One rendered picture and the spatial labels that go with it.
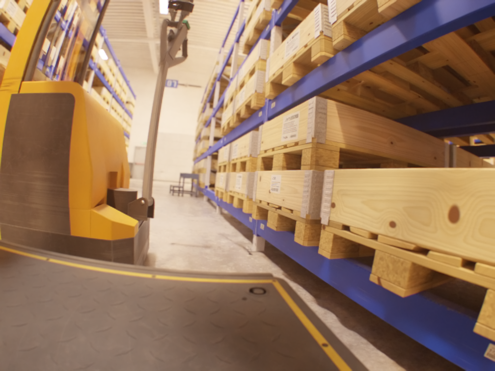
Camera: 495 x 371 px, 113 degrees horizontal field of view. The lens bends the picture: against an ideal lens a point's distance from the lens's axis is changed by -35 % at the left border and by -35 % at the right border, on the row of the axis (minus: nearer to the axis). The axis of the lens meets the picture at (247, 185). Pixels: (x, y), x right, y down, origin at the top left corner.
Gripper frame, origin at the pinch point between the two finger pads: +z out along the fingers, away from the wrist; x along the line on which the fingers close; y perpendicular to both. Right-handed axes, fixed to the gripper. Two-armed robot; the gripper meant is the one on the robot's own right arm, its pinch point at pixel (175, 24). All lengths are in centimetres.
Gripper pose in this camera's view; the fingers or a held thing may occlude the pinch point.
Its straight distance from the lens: 144.6
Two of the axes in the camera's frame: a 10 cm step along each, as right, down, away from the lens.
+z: -3.1, 8.0, 5.1
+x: 9.3, 3.6, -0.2
